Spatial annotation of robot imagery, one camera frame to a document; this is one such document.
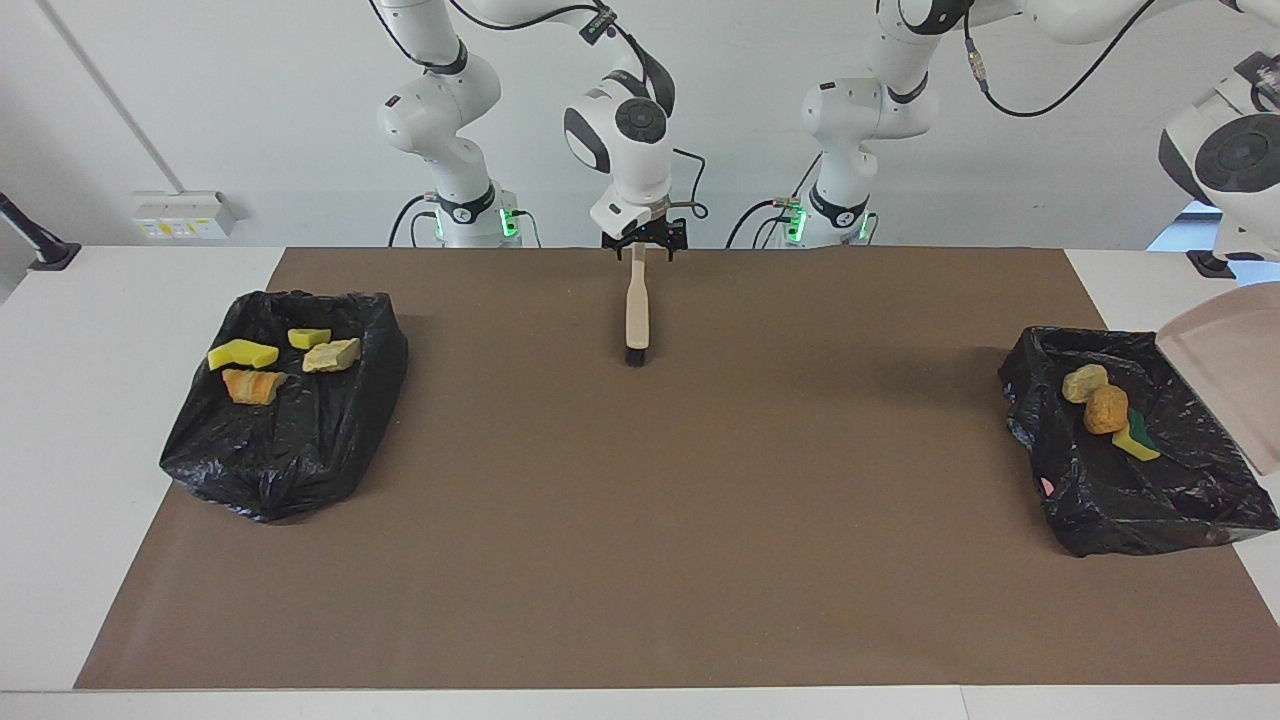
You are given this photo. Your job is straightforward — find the black bag bin pink spot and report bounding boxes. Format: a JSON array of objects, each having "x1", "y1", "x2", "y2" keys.
[{"x1": 998, "y1": 325, "x2": 1280, "y2": 559}]

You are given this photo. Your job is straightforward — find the brown oval bread roll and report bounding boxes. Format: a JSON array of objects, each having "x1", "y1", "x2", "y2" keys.
[{"x1": 1083, "y1": 386, "x2": 1130, "y2": 436}]

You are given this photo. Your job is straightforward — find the beige plastic dustpan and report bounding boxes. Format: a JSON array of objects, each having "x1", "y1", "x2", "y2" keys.
[{"x1": 1157, "y1": 283, "x2": 1280, "y2": 473}]

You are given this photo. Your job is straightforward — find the notched yellow sponge piece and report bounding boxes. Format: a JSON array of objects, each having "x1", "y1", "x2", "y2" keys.
[{"x1": 207, "y1": 339, "x2": 281, "y2": 372}]

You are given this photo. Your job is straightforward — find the white wall outlet box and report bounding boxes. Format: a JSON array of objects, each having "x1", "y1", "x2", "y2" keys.
[{"x1": 132, "y1": 190, "x2": 241, "y2": 241}]

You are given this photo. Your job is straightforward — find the beige brush with black bristles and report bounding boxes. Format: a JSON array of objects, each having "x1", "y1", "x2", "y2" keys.
[{"x1": 624, "y1": 245, "x2": 654, "y2": 368}]

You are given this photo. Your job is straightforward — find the brown table mat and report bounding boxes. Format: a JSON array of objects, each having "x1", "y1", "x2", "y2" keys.
[{"x1": 73, "y1": 247, "x2": 1280, "y2": 691}]

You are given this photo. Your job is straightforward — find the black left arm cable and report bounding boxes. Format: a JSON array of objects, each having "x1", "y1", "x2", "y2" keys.
[{"x1": 960, "y1": 0, "x2": 1161, "y2": 119}]

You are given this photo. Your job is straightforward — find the black bag lined bin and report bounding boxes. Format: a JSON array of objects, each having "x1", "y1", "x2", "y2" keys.
[{"x1": 159, "y1": 290, "x2": 410, "y2": 524}]

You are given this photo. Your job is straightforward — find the small yellow sponge wedge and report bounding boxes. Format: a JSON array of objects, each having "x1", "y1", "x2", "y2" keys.
[{"x1": 1111, "y1": 408, "x2": 1163, "y2": 463}]

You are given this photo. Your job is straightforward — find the white wall cable conduit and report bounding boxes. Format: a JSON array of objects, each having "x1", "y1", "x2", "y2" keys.
[{"x1": 35, "y1": 0, "x2": 169, "y2": 193}]

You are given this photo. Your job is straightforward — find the orange striped bread piece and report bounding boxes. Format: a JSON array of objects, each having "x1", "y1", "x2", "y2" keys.
[
  {"x1": 1061, "y1": 363, "x2": 1110, "y2": 405},
  {"x1": 221, "y1": 368, "x2": 289, "y2": 407},
  {"x1": 301, "y1": 338, "x2": 362, "y2": 375}
]

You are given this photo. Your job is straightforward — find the black base power cable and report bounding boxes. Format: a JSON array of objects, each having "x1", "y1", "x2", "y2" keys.
[
  {"x1": 388, "y1": 193, "x2": 443, "y2": 249},
  {"x1": 725, "y1": 155, "x2": 831, "y2": 249}
]

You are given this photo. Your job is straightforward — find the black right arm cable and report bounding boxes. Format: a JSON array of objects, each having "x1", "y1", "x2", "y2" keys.
[{"x1": 368, "y1": 0, "x2": 709, "y2": 221}]

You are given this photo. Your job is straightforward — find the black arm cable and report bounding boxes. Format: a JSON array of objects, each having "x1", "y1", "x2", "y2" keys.
[
  {"x1": 960, "y1": 0, "x2": 1161, "y2": 119},
  {"x1": 368, "y1": 0, "x2": 709, "y2": 221}
]

